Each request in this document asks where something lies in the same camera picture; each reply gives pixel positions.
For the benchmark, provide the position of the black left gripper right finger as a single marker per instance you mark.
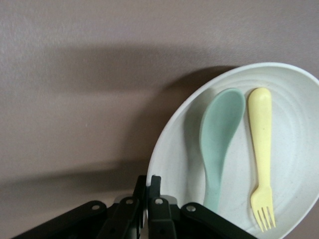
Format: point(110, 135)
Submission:
point(162, 219)

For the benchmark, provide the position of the brown table cover mat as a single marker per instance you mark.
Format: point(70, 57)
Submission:
point(74, 99)

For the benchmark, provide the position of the yellow plastic fork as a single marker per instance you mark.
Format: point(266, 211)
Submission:
point(260, 139)

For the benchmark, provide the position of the round beige plate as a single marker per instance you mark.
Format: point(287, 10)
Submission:
point(294, 149)

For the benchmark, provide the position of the teal plastic spoon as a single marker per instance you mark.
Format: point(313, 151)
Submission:
point(219, 129)

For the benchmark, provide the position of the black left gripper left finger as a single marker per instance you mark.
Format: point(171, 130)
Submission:
point(119, 219)

